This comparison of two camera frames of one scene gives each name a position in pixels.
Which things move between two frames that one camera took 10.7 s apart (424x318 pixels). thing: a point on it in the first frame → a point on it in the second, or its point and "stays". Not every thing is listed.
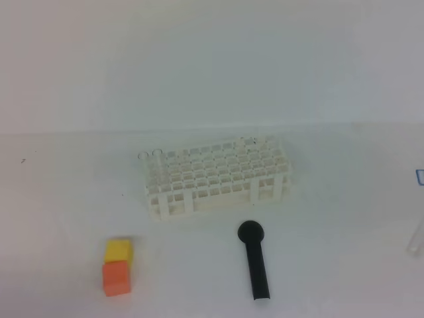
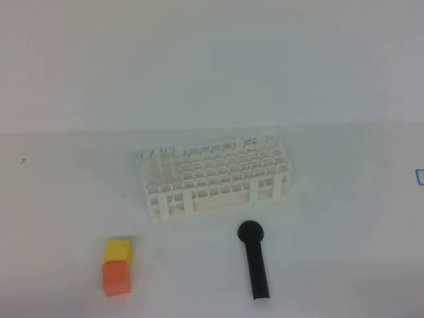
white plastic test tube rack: x=245 y=171 stays
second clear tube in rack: x=157 y=169 stays
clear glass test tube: x=416 y=241 → x=169 y=167
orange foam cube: x=115 y=275 stays
